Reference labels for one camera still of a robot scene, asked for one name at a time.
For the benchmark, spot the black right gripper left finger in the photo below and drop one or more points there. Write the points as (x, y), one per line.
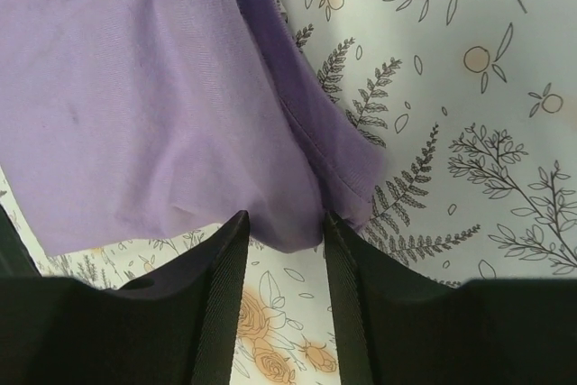
(174, 325)

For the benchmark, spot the lavender t shirt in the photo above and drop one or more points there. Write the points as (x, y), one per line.
(144, 119)

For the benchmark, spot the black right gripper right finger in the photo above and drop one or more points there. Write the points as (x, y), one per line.
(395, 326)

